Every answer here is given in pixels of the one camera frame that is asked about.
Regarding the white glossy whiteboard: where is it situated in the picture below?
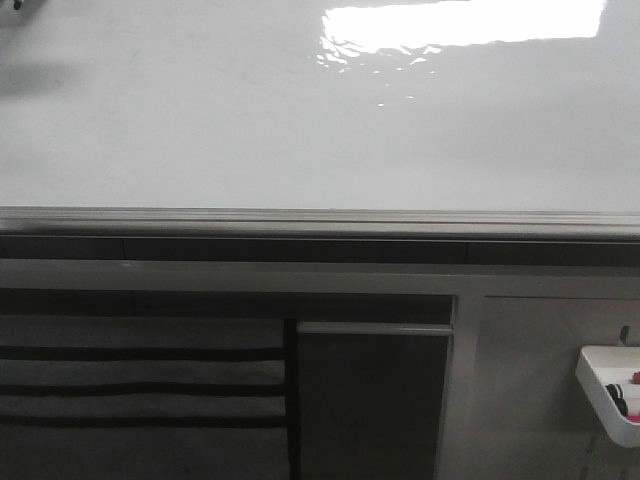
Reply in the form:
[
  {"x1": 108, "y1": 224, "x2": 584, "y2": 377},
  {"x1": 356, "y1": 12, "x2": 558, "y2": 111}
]
[{"x1": 1, "y1": 1, "x2": 639, "y2": 241}]

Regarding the dark grey panel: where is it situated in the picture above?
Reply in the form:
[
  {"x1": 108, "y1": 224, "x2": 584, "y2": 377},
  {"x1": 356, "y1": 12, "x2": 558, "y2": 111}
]
[{"x1": 298, "y1": 321, "x2": 452, "y2": 479}]

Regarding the grey striped fabric organizer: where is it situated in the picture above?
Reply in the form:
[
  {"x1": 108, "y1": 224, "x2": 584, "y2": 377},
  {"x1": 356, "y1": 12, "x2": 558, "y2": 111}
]
[{"x1": 1, "y1": 317, "x2": 299, "y2": 479}]

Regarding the white plastic marker tray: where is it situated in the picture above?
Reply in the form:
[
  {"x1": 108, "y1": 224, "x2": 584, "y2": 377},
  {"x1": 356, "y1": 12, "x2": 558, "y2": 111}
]
[{"x1": 575, "y1": 345, "x2": 639, "y2": 448}]

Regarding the black capped marker in tray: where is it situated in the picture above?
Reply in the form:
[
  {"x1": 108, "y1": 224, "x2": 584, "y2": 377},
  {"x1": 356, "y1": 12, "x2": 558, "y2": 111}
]
[{"x1": 605, "y1": 384, "x2": 628, "y2": 417}]

